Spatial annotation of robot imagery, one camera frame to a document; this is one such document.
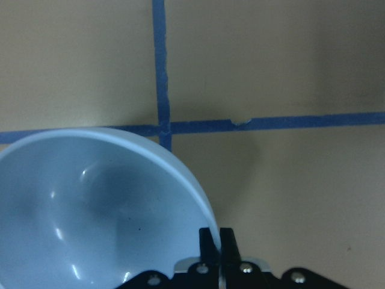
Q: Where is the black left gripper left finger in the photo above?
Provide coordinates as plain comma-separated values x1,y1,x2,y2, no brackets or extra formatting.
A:
199,228,220,288

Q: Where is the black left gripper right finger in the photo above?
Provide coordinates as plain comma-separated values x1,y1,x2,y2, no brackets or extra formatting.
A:
220,228,241,288

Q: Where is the light blue bowl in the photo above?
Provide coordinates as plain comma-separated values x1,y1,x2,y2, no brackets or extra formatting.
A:
1,128,221,288

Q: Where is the blue tape horizontal lower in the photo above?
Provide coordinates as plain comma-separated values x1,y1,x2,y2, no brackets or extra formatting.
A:
1,111,384,145

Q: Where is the blue tape vertical middle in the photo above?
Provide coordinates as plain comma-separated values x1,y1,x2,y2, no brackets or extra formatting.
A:
152,1,172,151

